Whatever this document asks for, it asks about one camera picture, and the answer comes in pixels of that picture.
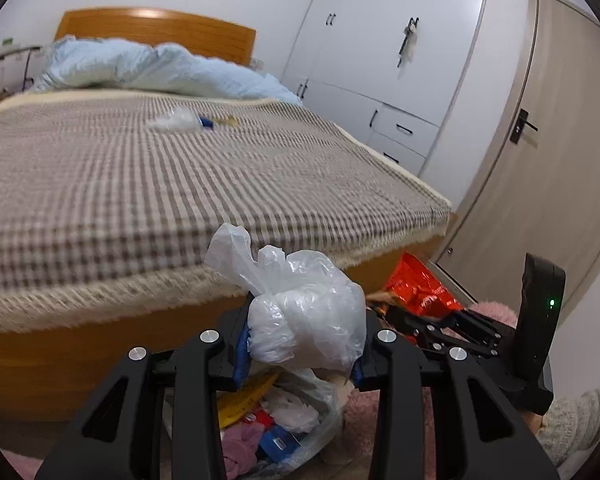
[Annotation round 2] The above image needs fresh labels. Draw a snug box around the blue carton box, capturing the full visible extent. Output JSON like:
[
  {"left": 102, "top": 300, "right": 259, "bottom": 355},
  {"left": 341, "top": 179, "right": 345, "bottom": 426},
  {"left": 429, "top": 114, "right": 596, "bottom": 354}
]
[{"left": 257, "top": 425, "right": 301, "bottom": 461}]

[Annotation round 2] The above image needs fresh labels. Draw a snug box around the white wardrobe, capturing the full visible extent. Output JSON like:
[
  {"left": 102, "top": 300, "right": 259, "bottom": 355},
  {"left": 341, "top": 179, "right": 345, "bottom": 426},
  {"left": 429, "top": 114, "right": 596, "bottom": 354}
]
[{"left": 280, "top": 0, "right": 491, "bottom": 178}]

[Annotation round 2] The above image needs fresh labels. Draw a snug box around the light blue duvet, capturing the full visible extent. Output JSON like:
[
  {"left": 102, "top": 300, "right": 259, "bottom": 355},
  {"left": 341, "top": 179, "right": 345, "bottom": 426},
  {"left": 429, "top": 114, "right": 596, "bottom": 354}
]
[{"left": 30, "top": 35, "right": 303, "bottom": 107}]

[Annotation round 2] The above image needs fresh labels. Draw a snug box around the black door handle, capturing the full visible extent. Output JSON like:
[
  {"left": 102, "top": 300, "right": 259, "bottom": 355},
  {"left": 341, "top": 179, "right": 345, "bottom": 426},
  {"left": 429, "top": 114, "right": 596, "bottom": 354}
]
[{"left": 510, "top": 108, "right": 538, "bottom": 145}]

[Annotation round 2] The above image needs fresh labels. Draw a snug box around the black metal bedside rack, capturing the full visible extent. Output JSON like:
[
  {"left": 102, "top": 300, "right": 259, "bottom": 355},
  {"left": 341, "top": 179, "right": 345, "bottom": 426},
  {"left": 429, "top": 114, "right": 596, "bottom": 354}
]
[{"left": 0, "top": 42, "right": 43, "bottom": 111}]

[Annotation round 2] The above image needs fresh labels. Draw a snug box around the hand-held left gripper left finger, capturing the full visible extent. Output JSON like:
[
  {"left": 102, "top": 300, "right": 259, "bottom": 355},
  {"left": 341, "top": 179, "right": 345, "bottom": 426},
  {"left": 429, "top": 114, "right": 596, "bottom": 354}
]
[{"left": 32, "top": 305, "right": 253, "bottom": 480}]

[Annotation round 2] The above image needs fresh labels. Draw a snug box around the white plastic bag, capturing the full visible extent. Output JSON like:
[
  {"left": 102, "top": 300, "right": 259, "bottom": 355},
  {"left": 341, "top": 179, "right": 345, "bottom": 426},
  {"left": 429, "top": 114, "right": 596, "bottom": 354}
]
[{"left": 205, "top": 223, "right": 368, "bottom": 372}]

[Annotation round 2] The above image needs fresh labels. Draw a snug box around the purple cloth bundle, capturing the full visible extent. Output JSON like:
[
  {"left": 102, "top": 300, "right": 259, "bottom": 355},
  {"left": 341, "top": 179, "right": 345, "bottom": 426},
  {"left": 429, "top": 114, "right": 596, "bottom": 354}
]
[{"left": 220, "top": 422, "right": 266, "bottom": 480}]

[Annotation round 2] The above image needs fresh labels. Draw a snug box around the beige wooden door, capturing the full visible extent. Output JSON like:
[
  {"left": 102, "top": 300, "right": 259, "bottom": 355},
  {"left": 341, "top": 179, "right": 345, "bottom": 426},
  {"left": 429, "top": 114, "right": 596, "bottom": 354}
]
[{"left": 432, "top": 0, "right": 600, "bottom": 321}]

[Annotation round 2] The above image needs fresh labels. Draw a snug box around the hanging door ornament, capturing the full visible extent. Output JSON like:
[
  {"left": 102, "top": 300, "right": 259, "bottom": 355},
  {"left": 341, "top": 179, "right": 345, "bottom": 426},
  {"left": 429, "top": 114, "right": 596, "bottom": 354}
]
[{"left": 396, "top": 17, "right": 422, "bottom": 78}]

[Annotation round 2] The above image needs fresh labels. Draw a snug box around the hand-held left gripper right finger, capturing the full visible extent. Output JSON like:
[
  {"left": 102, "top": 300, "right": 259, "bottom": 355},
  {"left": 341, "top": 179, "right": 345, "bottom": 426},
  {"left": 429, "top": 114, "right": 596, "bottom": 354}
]
[{"left": 350, "top": 307, "right": 561, "bottom": 480}]

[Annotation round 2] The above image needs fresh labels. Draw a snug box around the printed white trash bag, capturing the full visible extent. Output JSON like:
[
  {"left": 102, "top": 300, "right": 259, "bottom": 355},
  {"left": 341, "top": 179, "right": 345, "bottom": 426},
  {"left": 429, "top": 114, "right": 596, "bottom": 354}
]
[{"left": 162, "top": 367, "right": 346, "bottom": 480}]

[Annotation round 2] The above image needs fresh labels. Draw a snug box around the orange snack bag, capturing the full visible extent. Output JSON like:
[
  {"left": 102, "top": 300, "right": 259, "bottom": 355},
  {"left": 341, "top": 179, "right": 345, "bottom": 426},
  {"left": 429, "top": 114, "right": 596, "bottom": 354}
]
[{"left": 367, "top": 251, "right": 466, "bottom": 346}]

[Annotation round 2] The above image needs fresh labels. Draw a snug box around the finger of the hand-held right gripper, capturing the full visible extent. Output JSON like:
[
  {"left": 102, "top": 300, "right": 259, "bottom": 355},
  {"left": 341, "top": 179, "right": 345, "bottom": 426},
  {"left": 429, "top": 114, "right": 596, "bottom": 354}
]
[
  {"left": 445, "top": 310, "right": 513, "bottom": 356},
  {"left": 380, "top": 305, "right": 461, "bottom": 356}
]

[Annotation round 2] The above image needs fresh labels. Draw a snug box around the yellow snack bag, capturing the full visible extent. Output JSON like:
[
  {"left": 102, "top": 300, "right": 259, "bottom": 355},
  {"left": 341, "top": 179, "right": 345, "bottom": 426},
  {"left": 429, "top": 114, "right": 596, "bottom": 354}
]
[{"left": 216, "top": 372, "right": 281, "bottom": 431}]

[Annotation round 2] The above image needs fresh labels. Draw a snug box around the white tissue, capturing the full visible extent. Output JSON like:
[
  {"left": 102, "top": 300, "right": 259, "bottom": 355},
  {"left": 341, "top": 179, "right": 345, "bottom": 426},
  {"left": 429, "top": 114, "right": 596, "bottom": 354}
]
[{"left": 260, "top": 385, "right": 321, "bottom": 433}]

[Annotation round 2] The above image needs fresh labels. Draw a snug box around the clear plastic bottle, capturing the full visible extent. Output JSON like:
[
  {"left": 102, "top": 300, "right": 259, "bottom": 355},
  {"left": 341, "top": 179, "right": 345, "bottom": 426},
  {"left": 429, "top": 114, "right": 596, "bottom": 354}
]
[{"left": 145, "top": 106, "right": 203, "bottom": 135}]

